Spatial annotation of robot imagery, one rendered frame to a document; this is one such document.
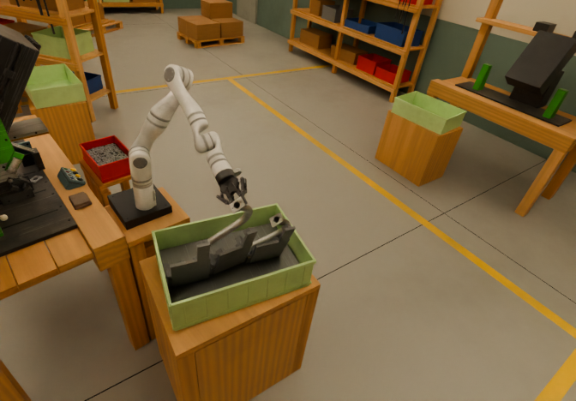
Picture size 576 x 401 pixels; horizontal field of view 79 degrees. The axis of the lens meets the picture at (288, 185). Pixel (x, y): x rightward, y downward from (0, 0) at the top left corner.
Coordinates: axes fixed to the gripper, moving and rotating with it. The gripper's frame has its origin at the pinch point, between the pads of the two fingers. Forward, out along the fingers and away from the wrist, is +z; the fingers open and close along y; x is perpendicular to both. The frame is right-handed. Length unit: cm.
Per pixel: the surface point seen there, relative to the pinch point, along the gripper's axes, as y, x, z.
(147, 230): -57, 20, -28
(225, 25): -15, 420, -555
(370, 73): 147, 438, -263
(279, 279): -11.1, 28.8, 25.7
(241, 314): -31.3, 23.6, 30.1
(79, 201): -76, 5, -55
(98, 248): -68, 1, -24
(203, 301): -33.6, 6.1, 21.0
